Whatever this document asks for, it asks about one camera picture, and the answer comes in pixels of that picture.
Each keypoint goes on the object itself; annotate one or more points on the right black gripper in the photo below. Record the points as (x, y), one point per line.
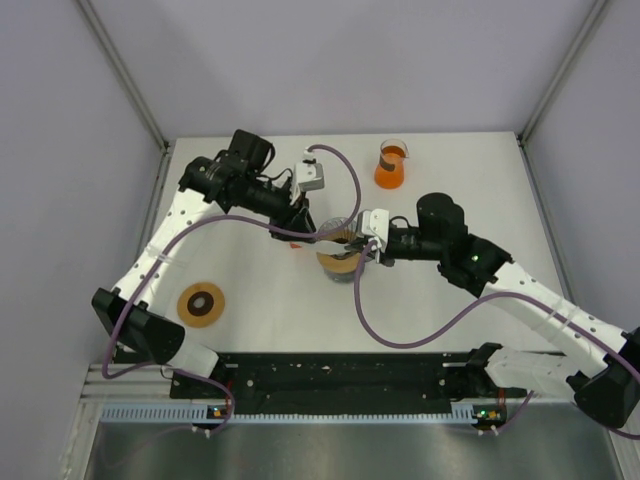
(357, 245)

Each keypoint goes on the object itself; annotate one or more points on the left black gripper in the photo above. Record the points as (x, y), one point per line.
(291, 216)

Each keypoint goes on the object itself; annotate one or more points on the grey glass server carafe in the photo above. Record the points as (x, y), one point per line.
(340, 268)

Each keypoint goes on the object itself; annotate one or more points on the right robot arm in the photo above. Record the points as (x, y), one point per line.
(596, 365)

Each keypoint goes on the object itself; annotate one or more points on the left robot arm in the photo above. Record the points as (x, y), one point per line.
(134, 311)

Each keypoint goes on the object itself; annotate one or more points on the orange liquid glass flask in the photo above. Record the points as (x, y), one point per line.
(390, 172)

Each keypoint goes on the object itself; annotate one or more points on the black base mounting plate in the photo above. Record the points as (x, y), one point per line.
(371, 405)

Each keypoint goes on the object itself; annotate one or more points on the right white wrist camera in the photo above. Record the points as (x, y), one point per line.
(374, 225)

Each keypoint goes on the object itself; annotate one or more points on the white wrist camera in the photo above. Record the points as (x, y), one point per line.
(374, 225)
(308, 176)

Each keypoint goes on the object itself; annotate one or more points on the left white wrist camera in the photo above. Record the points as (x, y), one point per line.
(308, 176)

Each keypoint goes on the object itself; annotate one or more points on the left aluminium frame post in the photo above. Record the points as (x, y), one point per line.
(121, 72)

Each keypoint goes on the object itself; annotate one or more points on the aluminium frame post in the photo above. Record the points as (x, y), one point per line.
(579, 43)
(121, 72)

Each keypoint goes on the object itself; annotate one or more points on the grey slotted cable duct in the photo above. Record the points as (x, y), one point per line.
(204, 414)

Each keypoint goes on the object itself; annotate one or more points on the aluminium front rail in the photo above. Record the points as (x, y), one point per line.
(100, 382)

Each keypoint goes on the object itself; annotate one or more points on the right aluminium frame post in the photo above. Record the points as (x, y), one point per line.
(579, 43)

